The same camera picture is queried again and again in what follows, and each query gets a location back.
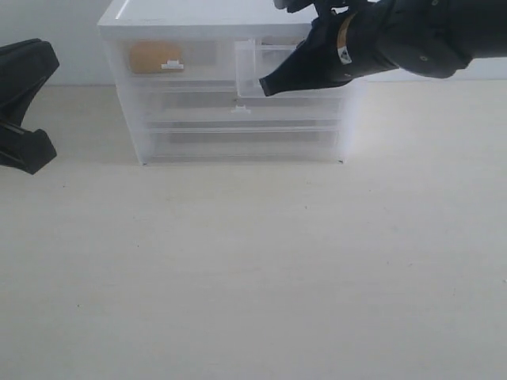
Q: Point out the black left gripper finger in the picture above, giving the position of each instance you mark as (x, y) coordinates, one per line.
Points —
(25, 68)
(28, 151)

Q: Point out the yellow cheese wedge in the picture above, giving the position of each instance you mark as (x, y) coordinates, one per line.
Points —
(155, 57)

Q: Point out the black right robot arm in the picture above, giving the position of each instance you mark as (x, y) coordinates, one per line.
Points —
(353, 39)

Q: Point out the middle wide clear drawer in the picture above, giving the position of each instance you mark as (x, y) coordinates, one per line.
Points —
(168, 102)

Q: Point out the bottom wide clear drawer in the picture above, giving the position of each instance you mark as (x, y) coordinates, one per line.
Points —
(239, 141)

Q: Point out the wide clear drawer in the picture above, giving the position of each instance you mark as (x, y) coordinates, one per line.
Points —
(168, 102)
(239, 141)

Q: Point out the white plastic drawer cabinet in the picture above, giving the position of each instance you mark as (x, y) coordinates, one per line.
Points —
(206, 20)

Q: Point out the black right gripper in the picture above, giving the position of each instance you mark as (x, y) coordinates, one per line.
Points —
(322, 60)

